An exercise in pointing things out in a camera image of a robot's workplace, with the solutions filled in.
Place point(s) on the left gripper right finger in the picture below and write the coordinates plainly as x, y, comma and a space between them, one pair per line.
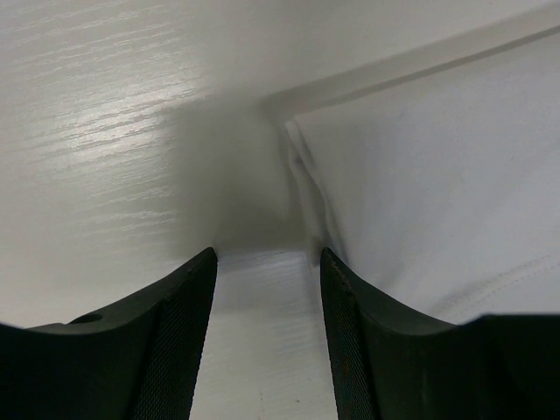
389, 361

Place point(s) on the white skirt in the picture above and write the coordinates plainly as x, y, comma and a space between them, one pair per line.
433, 174

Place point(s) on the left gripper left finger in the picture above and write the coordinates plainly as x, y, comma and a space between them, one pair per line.
137, 358

